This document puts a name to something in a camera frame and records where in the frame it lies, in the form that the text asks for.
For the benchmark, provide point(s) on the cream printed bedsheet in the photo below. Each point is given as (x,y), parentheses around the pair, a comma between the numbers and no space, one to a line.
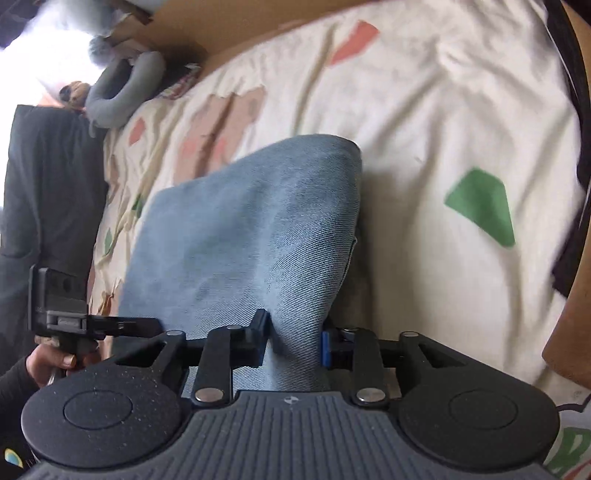
(438,115)

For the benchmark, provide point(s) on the brown cardboard sheet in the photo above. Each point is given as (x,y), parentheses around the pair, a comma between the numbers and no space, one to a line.
(207,27)

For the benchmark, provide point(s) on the dark grey duvet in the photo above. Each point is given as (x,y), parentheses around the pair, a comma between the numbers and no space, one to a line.
(46,184)

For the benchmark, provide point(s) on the person's left forearm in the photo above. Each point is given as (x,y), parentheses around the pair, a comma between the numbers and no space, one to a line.
(14,397)

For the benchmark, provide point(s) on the brown teddy bear toy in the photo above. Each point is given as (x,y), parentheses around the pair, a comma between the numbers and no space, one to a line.
(76,92)

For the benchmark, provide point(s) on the grey plush pillow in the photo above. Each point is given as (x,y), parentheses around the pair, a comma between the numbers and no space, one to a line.
(115,97)

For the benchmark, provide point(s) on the blue denim pants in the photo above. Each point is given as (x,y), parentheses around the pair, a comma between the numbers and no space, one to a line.
(254,230)

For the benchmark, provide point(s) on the person's left hand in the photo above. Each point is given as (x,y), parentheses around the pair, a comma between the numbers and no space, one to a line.
(44,364)

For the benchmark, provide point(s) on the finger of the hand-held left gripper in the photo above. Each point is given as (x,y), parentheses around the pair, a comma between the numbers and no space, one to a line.
(124,326)

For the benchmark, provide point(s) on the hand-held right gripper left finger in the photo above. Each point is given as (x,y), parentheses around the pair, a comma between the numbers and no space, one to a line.
(261,337)

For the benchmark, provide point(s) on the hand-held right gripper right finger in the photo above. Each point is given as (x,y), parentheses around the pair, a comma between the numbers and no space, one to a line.
(324,347)

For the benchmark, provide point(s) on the floral cloth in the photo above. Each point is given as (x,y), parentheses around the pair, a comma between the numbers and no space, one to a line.
(182,83)

